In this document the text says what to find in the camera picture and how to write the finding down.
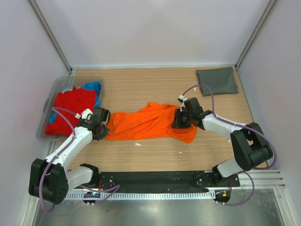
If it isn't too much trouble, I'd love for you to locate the orange t shirt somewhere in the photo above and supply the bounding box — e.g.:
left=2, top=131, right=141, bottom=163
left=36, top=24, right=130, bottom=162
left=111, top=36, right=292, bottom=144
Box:
left=105, top=102, right=197, bottom=144

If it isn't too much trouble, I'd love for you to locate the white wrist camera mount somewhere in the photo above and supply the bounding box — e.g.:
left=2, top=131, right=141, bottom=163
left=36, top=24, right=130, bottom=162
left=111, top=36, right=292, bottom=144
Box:
left=74, top=109, right=93, bottom=120
left=178, top=95, right=187, bottom=112

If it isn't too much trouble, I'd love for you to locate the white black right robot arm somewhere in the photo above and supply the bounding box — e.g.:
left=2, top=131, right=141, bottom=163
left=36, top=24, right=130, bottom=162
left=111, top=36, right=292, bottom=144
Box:
left=172, top=95, right=274, bottom=186

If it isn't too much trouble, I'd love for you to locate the left aluminium frame post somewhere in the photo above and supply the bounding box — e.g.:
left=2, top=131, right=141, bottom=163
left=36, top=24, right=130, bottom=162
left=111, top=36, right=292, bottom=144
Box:
left=27, top=0, right=72, bottom=75

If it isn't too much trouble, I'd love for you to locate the white slotted cable duct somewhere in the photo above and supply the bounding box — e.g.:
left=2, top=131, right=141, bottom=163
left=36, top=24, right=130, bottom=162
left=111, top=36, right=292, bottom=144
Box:
left=65, top=190, right=215, bottom=201

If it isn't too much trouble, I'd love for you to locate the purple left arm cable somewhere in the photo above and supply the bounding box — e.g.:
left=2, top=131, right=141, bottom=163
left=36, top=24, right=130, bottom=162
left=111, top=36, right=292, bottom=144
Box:
left=39, top=107, right=120, bottom=214

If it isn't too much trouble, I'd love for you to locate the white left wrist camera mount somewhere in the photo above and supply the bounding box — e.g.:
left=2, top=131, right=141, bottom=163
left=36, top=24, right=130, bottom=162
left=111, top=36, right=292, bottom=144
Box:
left=74, top=109, right=93, bottom=120

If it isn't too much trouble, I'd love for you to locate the red t shirt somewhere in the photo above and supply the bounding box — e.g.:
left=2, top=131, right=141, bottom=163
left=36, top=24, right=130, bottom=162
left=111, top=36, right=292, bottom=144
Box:
left=45, top=86, right=98, bottom=136

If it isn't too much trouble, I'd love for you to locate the clear plastic bin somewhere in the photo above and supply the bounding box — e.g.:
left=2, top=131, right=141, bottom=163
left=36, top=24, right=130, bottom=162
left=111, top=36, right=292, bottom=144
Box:
left=37, top=76, right=104, bottom=142

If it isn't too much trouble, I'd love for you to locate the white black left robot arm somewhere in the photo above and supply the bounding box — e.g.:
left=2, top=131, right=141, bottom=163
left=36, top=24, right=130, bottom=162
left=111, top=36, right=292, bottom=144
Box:
left=28, top=107, right=111, bottom=205

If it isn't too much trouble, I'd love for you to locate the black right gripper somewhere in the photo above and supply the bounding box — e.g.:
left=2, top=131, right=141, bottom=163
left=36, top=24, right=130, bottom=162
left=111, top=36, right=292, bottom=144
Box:
left=171, top=109, right=193, bottom=129

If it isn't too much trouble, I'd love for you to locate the folded grey t shirt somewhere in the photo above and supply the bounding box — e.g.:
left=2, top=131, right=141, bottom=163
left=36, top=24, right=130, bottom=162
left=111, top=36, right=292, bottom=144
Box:
left=196, top=67, right=238, bottom=95

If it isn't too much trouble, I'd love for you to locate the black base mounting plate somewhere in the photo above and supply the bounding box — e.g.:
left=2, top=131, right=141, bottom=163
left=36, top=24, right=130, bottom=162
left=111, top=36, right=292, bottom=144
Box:
left=85, top=171, right=240, bottom=194

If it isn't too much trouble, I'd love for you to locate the right aluminium frame post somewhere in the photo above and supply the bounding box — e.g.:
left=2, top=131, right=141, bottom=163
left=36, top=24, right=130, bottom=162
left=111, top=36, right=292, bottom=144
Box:
left=235, top=0, right=278, bottom=71

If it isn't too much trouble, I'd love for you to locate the aluminium frame post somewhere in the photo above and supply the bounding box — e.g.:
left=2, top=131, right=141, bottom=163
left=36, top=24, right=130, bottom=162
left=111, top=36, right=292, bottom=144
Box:
left=27, top=0, right=72, bottom=75
left=235, top=0, right=278, bottom=71

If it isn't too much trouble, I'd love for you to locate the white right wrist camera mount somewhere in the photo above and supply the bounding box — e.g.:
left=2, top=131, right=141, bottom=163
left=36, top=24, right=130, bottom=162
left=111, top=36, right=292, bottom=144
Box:
left=178, top=95, right=187, bottom=112

